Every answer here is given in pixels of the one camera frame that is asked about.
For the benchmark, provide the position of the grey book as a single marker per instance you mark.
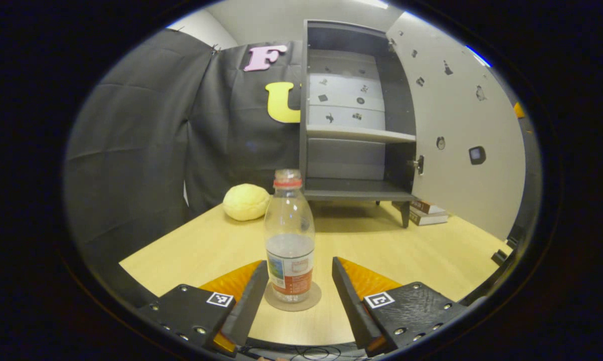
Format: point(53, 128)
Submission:
point(429, 219)

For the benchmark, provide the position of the small ceiling light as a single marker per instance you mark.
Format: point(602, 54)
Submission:
point(477, 56)

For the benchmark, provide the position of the small black object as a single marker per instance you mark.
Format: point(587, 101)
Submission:
point(499, 256)

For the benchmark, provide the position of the dark grey cabinet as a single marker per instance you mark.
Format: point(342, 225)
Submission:
point(346, 158)

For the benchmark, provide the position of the metal door hinge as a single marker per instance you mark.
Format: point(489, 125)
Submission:
point(418, 164)
point(391, 45)

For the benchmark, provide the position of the brown book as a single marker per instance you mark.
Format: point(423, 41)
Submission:
point(429, 206)

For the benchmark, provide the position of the black backdrop cloth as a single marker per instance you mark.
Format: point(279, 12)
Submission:
point(146, 140)

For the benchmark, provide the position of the white cabinet shelf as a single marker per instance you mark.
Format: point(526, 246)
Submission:
point(356, 133)

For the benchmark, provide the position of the grey cabinet door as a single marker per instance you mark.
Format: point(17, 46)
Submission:
point(456, 190)

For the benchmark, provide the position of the yellow round bun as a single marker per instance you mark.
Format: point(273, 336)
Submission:
point(246, 202)

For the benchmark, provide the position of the round grey coaster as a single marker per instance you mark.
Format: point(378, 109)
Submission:
point(314, 301)

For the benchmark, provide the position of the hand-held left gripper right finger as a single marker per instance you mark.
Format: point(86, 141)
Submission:
point(354, 311)

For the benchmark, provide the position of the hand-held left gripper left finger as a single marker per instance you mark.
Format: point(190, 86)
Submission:
point(248, 308)

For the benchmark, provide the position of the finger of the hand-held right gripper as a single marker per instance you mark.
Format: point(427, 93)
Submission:
point(519, 110)

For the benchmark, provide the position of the clear plastic bottle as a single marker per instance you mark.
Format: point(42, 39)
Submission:
point(289, 235)

